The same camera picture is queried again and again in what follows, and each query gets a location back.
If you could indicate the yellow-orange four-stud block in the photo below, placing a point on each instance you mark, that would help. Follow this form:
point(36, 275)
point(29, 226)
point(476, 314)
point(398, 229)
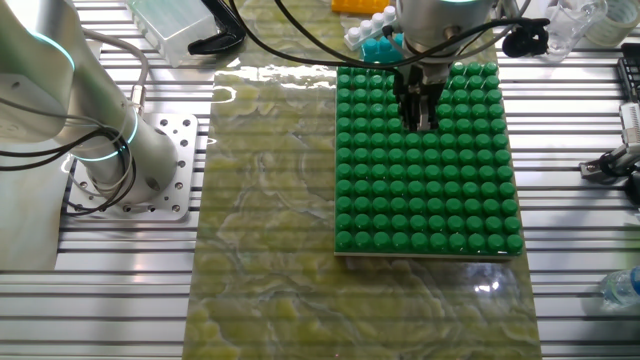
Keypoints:
point(357, 6)

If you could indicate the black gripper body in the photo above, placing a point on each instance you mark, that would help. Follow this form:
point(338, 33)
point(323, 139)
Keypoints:
point(415, 80)

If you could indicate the black keyboard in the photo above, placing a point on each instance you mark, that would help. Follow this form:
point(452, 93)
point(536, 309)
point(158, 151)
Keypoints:
point(631, 75)

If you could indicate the teal four-stud block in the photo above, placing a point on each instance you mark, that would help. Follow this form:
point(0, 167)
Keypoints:
point(377, 50)

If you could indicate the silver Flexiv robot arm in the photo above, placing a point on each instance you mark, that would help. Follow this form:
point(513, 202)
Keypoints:
point(30, 60)

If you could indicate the white four-stud block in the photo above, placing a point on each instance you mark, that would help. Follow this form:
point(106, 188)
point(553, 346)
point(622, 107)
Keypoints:
point(365, 32)

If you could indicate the metal camera bracket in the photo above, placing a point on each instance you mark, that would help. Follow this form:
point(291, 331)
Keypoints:
point(600, 167)

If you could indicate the clear tape roll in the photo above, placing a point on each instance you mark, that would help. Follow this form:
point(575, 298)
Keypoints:
point(622, 35)

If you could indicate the black C-clamp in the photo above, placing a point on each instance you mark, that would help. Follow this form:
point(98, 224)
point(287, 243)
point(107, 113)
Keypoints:
point(230, 35)

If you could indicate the translucent plastic box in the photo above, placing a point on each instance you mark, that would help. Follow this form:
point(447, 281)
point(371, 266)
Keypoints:
point(175, 30)

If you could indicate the clear water bottle blue cap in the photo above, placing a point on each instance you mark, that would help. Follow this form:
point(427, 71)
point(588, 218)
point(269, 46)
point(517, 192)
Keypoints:
point(622, 287)

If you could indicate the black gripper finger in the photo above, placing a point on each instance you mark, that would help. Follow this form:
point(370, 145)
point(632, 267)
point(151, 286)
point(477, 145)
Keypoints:
point(410, 114)
point(427, 114)

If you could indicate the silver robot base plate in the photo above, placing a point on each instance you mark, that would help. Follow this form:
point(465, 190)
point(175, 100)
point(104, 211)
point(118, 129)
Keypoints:
point(185, 130)

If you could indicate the green marble pattern mat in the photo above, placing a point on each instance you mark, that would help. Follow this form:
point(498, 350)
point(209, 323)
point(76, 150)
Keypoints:
point(265, 200)

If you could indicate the green studded baseplate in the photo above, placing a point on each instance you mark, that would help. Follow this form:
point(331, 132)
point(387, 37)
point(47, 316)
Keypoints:
point(425, 210)

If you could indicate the clear plastic cup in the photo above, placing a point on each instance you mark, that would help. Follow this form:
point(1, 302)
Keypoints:
point(570, 25)

